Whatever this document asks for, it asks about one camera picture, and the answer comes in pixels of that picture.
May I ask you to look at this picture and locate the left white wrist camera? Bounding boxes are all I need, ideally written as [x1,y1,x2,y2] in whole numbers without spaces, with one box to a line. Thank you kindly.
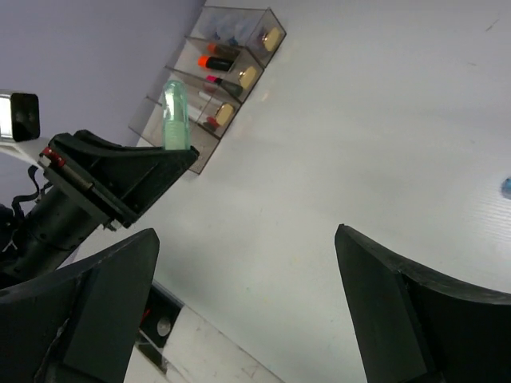
[1,89,50,168]

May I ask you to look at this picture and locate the green correction tape pen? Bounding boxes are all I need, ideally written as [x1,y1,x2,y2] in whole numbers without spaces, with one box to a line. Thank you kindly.
[162,80,191,151]

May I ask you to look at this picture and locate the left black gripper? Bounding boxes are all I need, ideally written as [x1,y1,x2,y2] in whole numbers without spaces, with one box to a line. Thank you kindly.
[1,130,199,279]

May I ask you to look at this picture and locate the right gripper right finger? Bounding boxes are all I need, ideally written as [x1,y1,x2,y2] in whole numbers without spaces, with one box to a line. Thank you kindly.
[335,225,510,382]

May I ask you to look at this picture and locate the clear tiered organizer box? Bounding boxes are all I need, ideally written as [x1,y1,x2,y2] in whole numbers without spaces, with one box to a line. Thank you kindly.
[129,6,287,174]

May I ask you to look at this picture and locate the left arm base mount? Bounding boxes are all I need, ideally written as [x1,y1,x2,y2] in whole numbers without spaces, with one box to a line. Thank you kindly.
[135,282,184,374]

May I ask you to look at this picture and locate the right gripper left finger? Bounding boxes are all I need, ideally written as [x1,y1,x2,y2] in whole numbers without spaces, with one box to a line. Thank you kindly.
[1,229,160,382]

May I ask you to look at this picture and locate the pink cap black highlighter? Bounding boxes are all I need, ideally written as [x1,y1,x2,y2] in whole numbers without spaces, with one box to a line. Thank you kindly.
[206,76,244,97]

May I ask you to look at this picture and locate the orange cap black highlighter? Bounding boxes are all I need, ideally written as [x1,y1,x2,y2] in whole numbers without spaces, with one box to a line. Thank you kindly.
[197,56,235,73]

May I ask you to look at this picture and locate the blue correction tape pen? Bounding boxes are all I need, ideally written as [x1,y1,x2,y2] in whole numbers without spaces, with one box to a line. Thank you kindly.
[501,177,511,199]

